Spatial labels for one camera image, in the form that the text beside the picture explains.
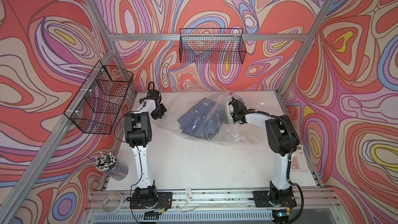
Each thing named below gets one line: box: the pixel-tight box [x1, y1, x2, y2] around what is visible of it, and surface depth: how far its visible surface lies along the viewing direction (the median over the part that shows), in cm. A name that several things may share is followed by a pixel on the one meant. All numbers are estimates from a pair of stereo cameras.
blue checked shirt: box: [177, 97, 229, 139], surface depth 96 cm
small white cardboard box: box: [184, 187, 193, 202], surface depth 76 cm
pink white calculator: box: [291, 144, 309, 172], surface depth 86 cm
